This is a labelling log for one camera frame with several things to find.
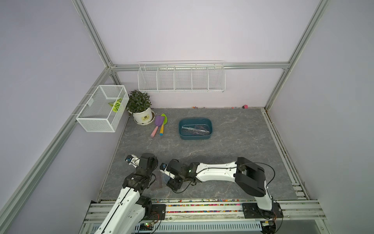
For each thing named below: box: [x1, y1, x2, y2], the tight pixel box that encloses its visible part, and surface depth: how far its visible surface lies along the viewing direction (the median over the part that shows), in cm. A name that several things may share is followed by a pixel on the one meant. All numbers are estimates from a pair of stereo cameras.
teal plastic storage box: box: [178, 117, 213, 140], surface depth 107 cm
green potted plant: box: [126, 90, 152, 114], surface depth 101 cm
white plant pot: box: [128, 107, 153, 124], surface depth 107 cm
